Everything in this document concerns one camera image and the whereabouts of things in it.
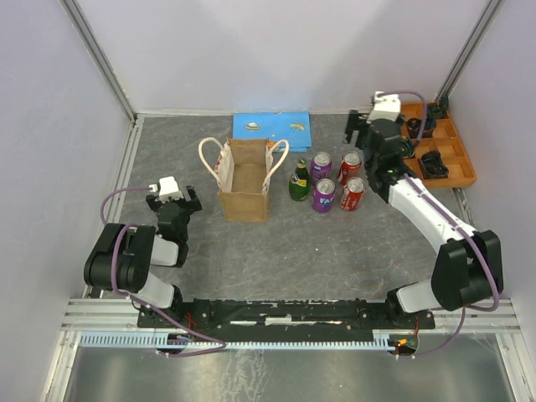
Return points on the red cola can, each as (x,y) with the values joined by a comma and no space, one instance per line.
(353,191)
(350,164)

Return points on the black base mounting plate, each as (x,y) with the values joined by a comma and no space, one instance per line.
(296,321)

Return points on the black rolled sock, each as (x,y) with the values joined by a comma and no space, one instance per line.
(432,166)
(413,127)

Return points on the black rolled sock lower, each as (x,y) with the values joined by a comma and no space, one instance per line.
(432,166)

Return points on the blue yellow rolled sock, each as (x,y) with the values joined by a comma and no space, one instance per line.
(407,148)

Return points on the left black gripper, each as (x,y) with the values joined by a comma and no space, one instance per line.
(191,205)

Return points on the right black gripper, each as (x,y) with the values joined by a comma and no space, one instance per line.
(355,122)

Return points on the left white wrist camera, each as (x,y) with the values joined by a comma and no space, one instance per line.
(166,189)

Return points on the burlap canvas bag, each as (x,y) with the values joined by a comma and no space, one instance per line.
(243,173)

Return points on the aluminium frame rail front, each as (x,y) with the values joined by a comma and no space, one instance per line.
(118,315)

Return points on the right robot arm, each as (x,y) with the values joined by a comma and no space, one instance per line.
(468,267)

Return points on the green topped dark can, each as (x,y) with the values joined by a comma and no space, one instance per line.
(300,182)

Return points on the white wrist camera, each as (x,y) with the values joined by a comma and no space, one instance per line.
(385,106)
(166,189)

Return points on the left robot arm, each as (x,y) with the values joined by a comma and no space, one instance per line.
(123,255)

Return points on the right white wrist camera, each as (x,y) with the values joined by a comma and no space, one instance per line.
(385,106)

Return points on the purple soda can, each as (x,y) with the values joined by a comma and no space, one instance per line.
(321,165)
(323,195)

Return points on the teal rolled sock corner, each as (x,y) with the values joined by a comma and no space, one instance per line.
(439,109)

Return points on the black rolled sock upper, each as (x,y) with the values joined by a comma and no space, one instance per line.
(413,127)

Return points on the orange compartment tray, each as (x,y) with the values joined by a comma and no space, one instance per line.
(447,141)

